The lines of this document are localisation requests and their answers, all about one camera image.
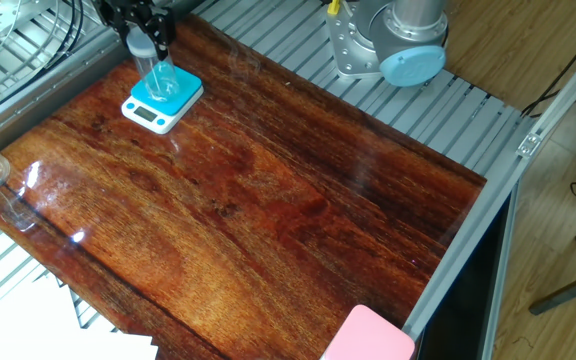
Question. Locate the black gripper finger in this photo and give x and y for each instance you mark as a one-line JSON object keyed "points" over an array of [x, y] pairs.
{"points": [[120, 25], [163, 32]]}

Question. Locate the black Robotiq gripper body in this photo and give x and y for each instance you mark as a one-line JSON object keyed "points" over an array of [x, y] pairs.
{"points": [[133, 5]]}

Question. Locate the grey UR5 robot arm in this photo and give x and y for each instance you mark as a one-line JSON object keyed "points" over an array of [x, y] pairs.
{"points": [[408, 30]]}

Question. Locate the blue and white kitchen scale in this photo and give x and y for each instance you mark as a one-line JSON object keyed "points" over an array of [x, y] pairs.
{"points": [[148, 114]]}

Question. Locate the pink kitchen scale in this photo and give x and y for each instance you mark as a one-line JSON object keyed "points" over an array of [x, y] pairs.
{"points": [[368, 337]]}

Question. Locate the yellow tag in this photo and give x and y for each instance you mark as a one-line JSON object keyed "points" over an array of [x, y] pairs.
{"points": [[334, 7]]}

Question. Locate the white paper sheet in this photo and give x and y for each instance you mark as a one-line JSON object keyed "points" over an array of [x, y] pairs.
{"points": [[28, 330]]}

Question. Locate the black flat panel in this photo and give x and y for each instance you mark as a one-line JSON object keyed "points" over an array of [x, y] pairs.
{"points": [[468, 300]]}

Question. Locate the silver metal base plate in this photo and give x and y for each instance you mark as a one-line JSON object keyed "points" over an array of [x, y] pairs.
{"points": [[3, 15]]}

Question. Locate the aluminium frame rail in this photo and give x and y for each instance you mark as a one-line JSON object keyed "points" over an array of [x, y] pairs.
{"points": [[468, 240]]}

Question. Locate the metal corner bracket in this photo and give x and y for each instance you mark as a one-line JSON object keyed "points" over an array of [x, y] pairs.
{"points": [[529, 145]]}

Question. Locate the aluminium frame post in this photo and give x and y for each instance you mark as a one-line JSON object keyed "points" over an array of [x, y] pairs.
{"points": [[573, 85]]}

